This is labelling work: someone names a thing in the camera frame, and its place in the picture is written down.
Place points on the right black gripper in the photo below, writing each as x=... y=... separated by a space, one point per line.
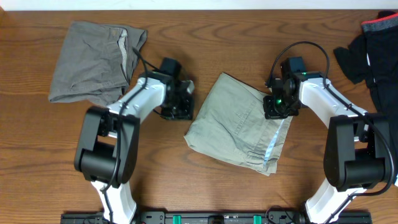
x=270 y=112

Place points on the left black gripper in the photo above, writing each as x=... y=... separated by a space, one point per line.
x=187 y=112

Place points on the beige shorts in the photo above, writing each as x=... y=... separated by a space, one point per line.
x=231 y=127

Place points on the grey shorts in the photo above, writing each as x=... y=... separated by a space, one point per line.
x=96 y=63

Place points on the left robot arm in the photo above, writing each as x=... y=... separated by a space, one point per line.
x=106 y=153

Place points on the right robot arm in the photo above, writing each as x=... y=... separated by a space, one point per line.
x=358 y=161

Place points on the dark garment red trim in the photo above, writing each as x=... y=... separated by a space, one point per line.
x=372 y=57

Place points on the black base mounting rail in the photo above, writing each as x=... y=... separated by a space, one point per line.
x=272 y=216

